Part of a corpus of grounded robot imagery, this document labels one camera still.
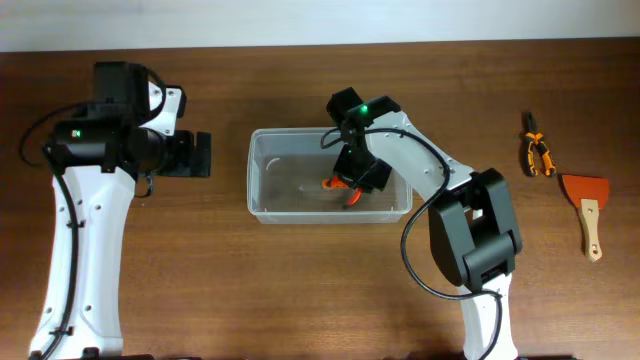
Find red handled small cutters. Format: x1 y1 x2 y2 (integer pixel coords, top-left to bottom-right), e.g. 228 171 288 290
344 188 363 208

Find clear plastic container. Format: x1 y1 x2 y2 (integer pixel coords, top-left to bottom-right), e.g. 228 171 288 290
247 127 413 224

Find orange black long-nose pliers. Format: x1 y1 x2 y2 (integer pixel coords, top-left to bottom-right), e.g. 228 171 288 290
521 111 557 177

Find orange scraper wooden handle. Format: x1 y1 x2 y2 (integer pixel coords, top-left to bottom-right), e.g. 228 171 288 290
561 174 610 262

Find orange socket bit rail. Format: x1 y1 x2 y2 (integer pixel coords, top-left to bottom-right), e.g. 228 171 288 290
322 176 349 190

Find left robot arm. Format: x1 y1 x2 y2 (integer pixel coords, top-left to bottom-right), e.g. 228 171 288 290
28 61 212 359

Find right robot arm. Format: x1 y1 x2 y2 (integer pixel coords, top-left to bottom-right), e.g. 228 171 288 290
323 88 522 359

